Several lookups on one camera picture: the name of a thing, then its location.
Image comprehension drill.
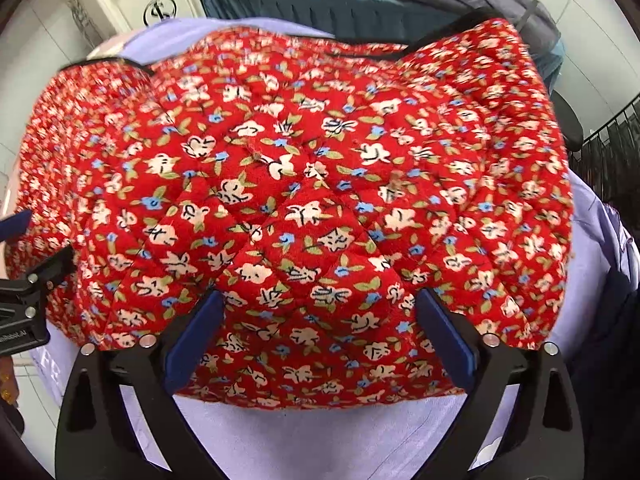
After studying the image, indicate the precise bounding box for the black chair part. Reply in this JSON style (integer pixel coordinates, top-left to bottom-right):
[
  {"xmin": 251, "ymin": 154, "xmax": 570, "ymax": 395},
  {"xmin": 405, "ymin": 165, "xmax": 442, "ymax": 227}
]
[{"xmin": 549, "ymin": 91, "xmax": 586, "ymax": 150}]

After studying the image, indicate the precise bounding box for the black wire rack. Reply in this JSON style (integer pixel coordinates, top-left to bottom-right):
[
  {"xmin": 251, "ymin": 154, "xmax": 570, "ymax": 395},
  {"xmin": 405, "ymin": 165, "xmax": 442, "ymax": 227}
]
[{"xmin": 570, "ymin": 109, "xmax": 640, "ymax": 211}]

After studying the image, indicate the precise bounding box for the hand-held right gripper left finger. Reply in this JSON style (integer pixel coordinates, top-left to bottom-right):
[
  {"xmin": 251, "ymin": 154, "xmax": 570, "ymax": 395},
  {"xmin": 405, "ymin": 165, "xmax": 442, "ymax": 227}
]
[{"xmin": 55, "ymin": 290, "xmax": 225, "ymax": 480}]

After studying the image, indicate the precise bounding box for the dark blue sofa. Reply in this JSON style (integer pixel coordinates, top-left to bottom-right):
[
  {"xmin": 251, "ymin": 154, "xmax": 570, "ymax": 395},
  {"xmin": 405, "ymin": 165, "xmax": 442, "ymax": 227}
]
[{"xmin": 191, "ymin": 0, "xmax": 503, "ymax": 47}]

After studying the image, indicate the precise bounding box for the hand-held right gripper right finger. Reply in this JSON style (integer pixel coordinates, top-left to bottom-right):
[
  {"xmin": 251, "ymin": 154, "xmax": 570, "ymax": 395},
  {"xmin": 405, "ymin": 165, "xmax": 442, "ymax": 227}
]
[{"xmin": 416, "ymin": 287, "xmax": 585, "ymax": 480}]

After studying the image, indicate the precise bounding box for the purple floral bed sheet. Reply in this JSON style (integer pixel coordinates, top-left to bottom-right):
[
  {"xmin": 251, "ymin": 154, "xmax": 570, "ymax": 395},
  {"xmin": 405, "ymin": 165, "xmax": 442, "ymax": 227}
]
[{"xmin": 27, "ymin": 16, "xmax": 631, "ymax": 480}]

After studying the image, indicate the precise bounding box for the red floral quilted jacket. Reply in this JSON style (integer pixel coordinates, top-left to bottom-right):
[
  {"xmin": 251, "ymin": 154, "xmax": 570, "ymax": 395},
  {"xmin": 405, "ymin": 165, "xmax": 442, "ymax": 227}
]
[{"xmin": 15, "ymin": 17, "xmax": 575, "ymax": 410}]

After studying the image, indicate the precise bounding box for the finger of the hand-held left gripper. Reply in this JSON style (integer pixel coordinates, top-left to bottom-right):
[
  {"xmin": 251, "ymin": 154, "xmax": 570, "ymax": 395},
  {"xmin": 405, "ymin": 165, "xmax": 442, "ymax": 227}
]
[
  {"xmin": 0, "ymin": 209, "xmax": 34, "ymax": 244},
  {"xmin": 24, "ymin": 245, "xmax": 77, "ymax": 292}
]

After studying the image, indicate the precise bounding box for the dark navy garment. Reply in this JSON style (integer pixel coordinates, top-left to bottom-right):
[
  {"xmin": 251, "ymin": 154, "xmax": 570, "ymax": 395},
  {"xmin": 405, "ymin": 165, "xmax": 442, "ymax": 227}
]
[{"xmin": 570, "ymin": 200, "xmax": 640, "ymax": 480}]

